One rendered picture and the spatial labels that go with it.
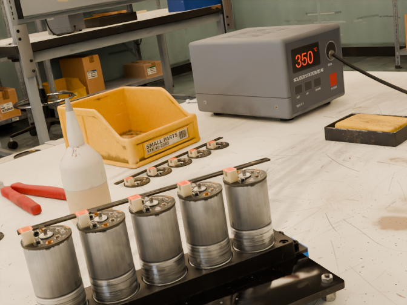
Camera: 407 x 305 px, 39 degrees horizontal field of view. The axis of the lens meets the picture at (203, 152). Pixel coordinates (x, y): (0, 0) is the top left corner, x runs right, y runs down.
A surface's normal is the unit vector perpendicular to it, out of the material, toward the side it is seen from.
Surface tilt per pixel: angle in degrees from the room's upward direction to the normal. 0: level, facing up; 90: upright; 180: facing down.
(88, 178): 97
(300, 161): 0
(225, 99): 90
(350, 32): 90
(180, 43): 90
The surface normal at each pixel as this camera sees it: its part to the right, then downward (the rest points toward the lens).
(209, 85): -0.71, 0.30
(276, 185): -0.15, -0.95
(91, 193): 0.47, 0.19
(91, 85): 0.73, 0.09
